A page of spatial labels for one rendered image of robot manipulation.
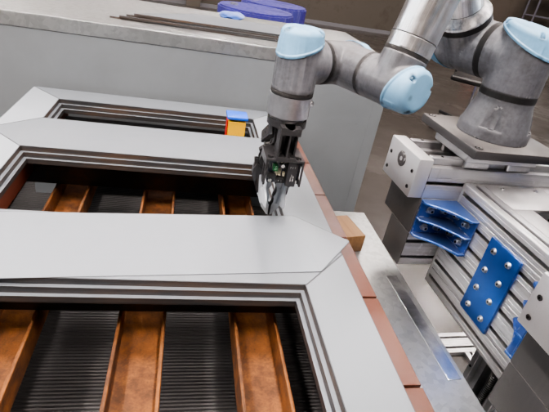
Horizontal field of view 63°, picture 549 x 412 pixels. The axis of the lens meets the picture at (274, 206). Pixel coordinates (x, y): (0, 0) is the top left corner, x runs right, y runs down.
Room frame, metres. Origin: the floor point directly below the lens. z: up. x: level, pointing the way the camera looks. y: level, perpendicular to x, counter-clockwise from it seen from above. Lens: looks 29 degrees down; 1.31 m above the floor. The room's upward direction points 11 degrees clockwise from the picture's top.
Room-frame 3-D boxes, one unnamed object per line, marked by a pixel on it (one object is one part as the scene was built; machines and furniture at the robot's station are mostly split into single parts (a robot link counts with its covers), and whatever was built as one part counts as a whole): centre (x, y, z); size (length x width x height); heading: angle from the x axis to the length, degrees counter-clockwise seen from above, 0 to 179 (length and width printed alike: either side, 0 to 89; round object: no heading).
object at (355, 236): (1.01, -0.19, 0.70); 0.10 x 0.06 x 0.05; 26
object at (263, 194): (0.77, 0.02, 0.89); 0.06 x 0.03 x 0.09; 14
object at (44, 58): (1.43, 0.32, 0.50); 1.30 x 0.04 x 1.01; 104
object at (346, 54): (0.83, -0.08, 1.16); 0.11 x 0.11 x 0.08; 41
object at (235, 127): (1.25, 0.15, 0.78); 0.05 x 0.05 x 0.19; 14
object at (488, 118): (0.99, -0.44, 1.09); 0.15 x 0.15 x 0.10
